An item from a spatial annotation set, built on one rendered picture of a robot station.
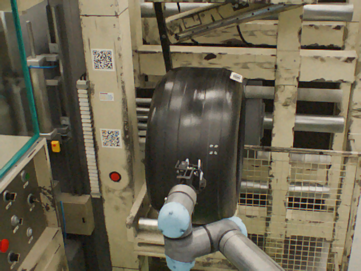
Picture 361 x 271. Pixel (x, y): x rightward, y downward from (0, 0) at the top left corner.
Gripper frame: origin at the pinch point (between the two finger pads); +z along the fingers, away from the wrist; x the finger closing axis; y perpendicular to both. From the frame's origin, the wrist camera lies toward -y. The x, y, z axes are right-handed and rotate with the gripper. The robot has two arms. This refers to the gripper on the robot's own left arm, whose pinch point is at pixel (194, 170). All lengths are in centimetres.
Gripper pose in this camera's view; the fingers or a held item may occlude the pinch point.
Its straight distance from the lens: 153.9
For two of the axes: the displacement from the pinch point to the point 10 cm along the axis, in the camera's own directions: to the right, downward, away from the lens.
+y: 0.0, -9.3, -3.7
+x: -9.8, -0.7, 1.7
